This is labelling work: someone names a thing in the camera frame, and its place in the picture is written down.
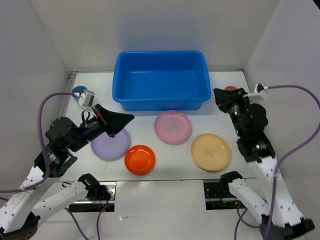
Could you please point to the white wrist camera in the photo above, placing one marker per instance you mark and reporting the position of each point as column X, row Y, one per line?
column 260, row 91
column 86, row 99

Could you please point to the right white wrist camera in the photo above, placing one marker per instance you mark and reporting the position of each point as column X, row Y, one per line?
column 260, row 91

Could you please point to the orange plate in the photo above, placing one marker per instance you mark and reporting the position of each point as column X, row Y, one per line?
column 140, row 160

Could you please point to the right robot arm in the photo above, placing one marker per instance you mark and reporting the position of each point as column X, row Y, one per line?
column 277, row 215

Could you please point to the blue plastic bin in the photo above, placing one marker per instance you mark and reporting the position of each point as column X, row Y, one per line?
column 161, row 80

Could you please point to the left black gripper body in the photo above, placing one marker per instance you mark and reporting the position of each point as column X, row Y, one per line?
column 93, row 127

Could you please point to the yellow plate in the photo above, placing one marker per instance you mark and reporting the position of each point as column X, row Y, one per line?
column 210, row 152

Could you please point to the purple plate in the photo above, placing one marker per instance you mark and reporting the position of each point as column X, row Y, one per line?
column 111, row 148

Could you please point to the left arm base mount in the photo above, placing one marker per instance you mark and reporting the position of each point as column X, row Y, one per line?
column 94, row 204

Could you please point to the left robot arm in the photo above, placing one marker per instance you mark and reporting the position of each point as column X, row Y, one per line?
column 26, row 211

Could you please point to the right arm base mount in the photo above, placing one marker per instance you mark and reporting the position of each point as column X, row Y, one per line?
column 216, row 198

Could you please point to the blue cup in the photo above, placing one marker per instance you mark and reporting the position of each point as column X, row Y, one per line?
column 78, row 89

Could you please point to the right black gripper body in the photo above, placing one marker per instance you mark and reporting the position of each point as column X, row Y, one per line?
column 238, row 104

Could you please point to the pink cup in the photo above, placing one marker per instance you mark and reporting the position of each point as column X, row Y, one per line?
column 230, row 88

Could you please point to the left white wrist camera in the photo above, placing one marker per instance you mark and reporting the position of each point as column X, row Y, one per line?
column 86, row 99

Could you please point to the pink plate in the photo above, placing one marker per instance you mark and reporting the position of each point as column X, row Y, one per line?
column 172, row 127

